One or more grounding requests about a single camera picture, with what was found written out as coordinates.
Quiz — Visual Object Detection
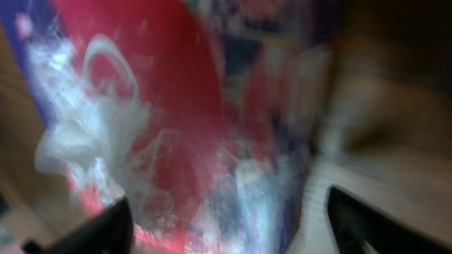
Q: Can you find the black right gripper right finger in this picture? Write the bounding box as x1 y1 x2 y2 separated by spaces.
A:
326 186 451 254

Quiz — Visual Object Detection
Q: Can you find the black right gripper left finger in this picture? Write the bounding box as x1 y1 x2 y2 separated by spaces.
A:
21 198 134 254

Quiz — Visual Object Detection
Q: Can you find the purple red snack packet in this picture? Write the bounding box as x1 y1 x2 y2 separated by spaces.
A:
1 0 337 253

